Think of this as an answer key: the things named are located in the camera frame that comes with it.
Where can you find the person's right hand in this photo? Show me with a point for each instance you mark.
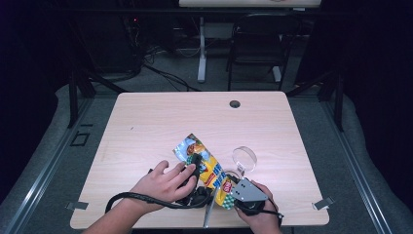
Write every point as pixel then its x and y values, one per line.
pixel 269 221

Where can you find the grey tape piece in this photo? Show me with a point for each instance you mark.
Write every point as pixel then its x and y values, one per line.
pixel 78 205
pixel 323 203

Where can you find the black computer tower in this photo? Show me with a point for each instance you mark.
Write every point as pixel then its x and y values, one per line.
pixel 107 42

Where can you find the grey metal floor rail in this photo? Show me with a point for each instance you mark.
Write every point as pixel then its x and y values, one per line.
pixel 48 169
pixel 354 169

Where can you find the yellow seasoning bag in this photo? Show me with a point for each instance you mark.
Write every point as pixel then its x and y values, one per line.
pixel 211 169

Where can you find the person's left hand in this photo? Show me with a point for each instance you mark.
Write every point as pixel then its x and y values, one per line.
pixel 159 188

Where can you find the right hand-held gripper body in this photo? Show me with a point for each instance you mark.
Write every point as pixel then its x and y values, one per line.
pixel 248 193

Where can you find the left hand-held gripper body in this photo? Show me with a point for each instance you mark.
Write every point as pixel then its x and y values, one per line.
pixel 201 196

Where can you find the black metal stand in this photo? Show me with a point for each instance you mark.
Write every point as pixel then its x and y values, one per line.
pixel 339 97
pixel 73 97

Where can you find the black curtain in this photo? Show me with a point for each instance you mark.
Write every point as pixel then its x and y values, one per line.
pixel 380 65
pixel 26 81

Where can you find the black folding chair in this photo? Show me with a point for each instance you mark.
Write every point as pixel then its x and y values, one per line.
pixel 259 39

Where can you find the desk with white legs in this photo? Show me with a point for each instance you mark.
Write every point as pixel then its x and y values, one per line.
pixel 202 48

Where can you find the clear jar with beige rim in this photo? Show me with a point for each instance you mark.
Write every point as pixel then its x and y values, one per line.
pixel 245 159

